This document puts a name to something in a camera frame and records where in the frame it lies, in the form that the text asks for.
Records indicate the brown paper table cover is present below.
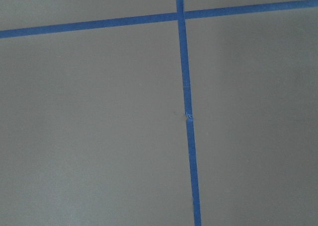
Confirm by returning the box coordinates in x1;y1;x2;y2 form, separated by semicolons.
0;0;318;226

